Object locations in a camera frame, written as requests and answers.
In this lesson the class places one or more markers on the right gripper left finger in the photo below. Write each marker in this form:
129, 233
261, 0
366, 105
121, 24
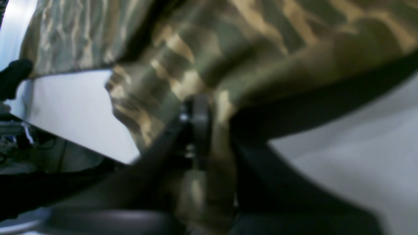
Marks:
153, 196

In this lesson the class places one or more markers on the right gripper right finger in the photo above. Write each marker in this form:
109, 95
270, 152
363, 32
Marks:
276, 199

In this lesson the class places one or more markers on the camouflage T-shirt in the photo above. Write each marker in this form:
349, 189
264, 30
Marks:
240, 52

